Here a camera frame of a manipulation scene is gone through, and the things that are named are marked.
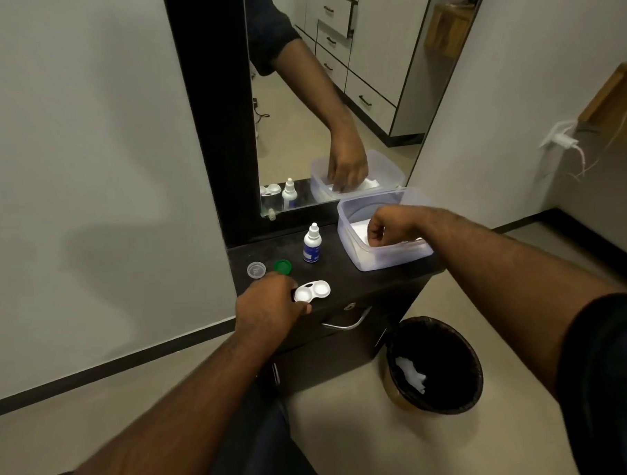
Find dresser mirror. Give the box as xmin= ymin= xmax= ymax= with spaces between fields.
xmin=244 ymin=0 xmax=500 ymax=217

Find crumpled white tissue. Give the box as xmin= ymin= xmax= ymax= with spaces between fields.
xmin=394 ymin=355 xmax=428 ymax=396

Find clear plastic container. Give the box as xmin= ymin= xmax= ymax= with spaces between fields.
xmin=336 ymin=185 xmax=436 ymax=274

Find dark blue trousers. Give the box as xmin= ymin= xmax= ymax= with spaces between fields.
xmin=17 ymin=374 xmax=330 ymax=475

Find white charger cable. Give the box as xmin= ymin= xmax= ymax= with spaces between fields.
xmin=566 ymin=91 xmax=627 ymax=182

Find white wall charger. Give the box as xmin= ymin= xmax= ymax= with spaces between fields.
xmin=538 ymin=119 xmax=583 ymax=153

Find small solution dropper bottle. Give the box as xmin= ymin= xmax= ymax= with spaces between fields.
xmin=301 ymin=221 xmax=324 ymax=265

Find person's right forearm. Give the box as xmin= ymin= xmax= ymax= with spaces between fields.
xmin=415 ymin=200 xmax=627 ymax=407

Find black dresser cabinet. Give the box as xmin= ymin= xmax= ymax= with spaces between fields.
xmin=161 ymin=0 xmax=451 ymax=402

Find white contact lens case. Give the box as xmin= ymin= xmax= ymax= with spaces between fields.
xmin=291 ymin=279 xmax=332 ymax=305

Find person's left forearm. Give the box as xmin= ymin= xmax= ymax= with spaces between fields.
xmin=42 ymin=324 xmax=283 ymax=475

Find wooden wall shelf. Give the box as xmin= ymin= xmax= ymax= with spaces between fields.
xmin=575 ymin=61 xmax=627 ymax=151

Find person's right hand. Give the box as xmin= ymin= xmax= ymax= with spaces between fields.
xmin=365 ymin=203 xmax=434 ymax=250

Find black shirt sleeve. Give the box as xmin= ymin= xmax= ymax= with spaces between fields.
xmin=552 ymin=293 xmax=627 ymax=475

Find trash bin with black liner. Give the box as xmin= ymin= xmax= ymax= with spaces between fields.
xmin=380 ymin=312 xmax=486 ymax=419

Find silver drawer handle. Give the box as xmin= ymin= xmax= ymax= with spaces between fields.
xmin=320 ymin=306 xmax=374 ymax=332

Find stack of white tissues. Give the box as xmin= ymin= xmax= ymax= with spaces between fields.
xmin=349 ymin=217 xmax=427 ymax=250

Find person's left hand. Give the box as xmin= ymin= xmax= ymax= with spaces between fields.
xmin=231 ymin=269 xmax=315 ymax=348

